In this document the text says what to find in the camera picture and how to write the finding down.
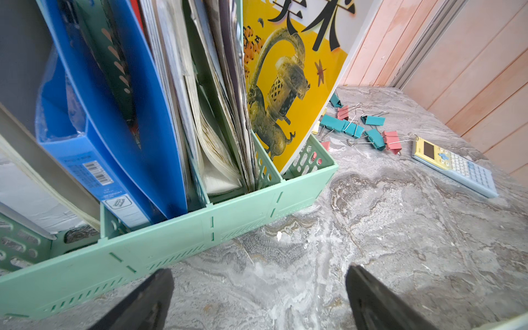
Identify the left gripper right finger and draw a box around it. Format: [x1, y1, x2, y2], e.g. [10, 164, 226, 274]
[345, 265, 436, 330]

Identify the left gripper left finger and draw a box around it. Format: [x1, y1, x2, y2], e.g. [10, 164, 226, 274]
[91, 269, 174, 330]

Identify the pink binder clip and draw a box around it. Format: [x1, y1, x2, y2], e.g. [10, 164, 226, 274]
[382, 131, 415, 155]
[337, 103, 363, 121]

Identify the teal binder clip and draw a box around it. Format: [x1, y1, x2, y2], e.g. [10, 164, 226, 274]
[319, 115, 348, 142]
[330, 92, 342, 109]
[361, 111, 388, 127]

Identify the pink binder clip on table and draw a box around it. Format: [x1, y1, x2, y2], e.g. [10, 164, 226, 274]
[337, 103, 363, 121]

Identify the green file organizer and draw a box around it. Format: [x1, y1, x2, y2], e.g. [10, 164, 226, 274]
[1, 137, 338, 319]

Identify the blue file folder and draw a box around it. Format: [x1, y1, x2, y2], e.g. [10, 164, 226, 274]
[35, 1, 188, 230]

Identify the yellow blue calculator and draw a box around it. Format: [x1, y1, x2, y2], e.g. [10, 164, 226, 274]
[412, 137, 499, 198]

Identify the yellow art book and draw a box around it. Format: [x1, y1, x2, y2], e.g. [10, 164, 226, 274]
[243, 0, 380, 173]

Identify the stack of magazines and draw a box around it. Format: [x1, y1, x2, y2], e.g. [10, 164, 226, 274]
[141, 1, 256, 197]

